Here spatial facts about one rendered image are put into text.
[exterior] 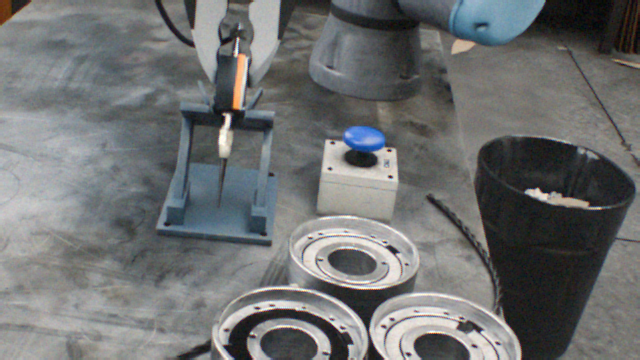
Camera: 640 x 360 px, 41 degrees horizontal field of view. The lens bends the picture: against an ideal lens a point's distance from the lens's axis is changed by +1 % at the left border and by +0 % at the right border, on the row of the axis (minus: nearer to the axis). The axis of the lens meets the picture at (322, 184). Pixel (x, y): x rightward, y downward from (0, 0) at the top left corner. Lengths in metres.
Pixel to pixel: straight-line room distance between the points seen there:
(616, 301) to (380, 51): 1.41
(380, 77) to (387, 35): 0.05
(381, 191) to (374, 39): 0.32
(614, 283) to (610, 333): 0.24
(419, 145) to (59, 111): 0.40
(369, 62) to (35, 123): 0.40
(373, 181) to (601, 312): 1.55
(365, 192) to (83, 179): 0.26
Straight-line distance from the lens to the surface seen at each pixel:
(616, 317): 2.28
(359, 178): 0.78
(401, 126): 1.01
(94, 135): 0.92
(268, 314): 0.62
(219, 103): 0.75
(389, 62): 1.07
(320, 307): 0.63
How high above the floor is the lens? 1.20
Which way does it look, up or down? 28 degrees down
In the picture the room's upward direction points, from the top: 8 degrees clockwise
